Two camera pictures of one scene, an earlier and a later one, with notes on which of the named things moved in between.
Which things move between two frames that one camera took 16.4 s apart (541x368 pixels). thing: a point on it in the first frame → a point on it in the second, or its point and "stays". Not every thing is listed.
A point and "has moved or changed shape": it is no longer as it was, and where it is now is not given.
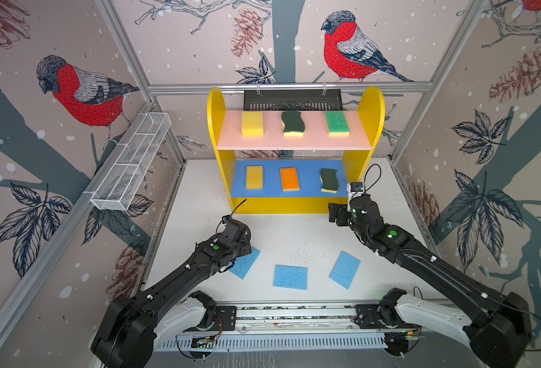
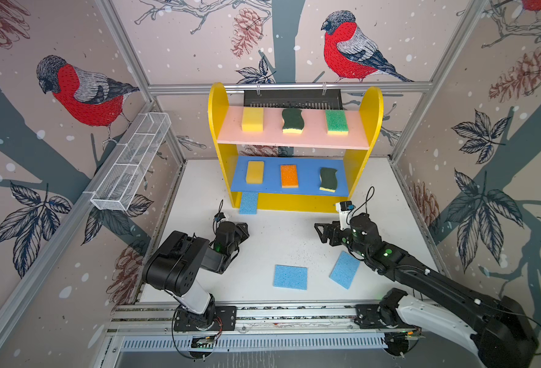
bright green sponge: (336, 123) stays
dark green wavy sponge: (329, 180) stays
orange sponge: (290, 179) stays
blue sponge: (244, 264) → (248, 203)
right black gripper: (341, 211) → (333, 229)
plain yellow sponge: (252, 123) has moved or changed shape
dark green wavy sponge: (294, 125) stays
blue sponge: (345, 269) stays
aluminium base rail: (299, 320) stays
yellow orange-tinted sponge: (254, 178) has moved or changed shape
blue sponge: (290, 277) stays
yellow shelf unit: (295, 162) stays
